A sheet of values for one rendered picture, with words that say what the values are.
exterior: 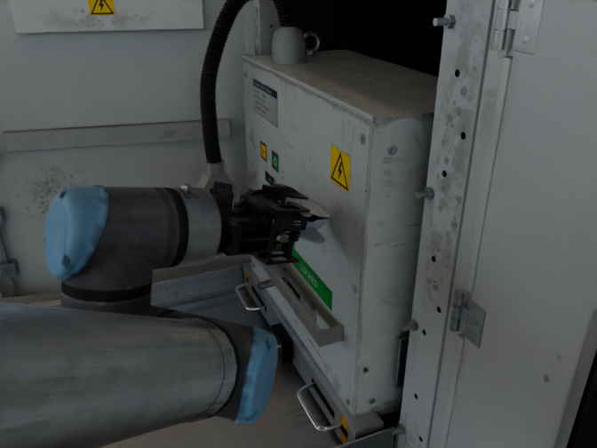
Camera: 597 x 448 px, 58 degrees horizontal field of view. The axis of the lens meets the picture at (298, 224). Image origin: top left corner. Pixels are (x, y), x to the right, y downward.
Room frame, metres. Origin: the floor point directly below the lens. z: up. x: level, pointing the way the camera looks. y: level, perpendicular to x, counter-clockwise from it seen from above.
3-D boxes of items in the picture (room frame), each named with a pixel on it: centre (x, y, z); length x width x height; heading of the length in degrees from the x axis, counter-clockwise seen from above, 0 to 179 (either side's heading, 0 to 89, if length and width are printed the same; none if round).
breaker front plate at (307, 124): (0.83, 0.01, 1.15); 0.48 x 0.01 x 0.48; 23
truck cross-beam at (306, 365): (0.84, 0.00, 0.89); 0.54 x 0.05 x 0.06; 23
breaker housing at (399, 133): (0.93, -0.22, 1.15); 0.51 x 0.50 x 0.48; 113
